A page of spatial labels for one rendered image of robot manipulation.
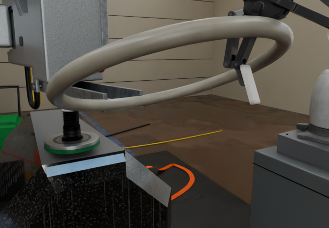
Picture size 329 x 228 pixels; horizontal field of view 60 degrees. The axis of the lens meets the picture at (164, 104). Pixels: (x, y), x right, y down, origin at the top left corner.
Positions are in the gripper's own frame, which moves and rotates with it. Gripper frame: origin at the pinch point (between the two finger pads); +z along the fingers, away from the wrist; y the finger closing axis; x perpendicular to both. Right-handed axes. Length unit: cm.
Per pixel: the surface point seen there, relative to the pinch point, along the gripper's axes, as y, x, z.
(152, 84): 440, -487, -146
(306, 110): 130, -552, 6
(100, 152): 86, -26, 2
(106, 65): 16.3, 22.6, -7.9
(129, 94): 48, -12, -13
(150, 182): 79, -44, 19
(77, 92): 62, -4, -17
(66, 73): 22.8, 24.4, -8.9
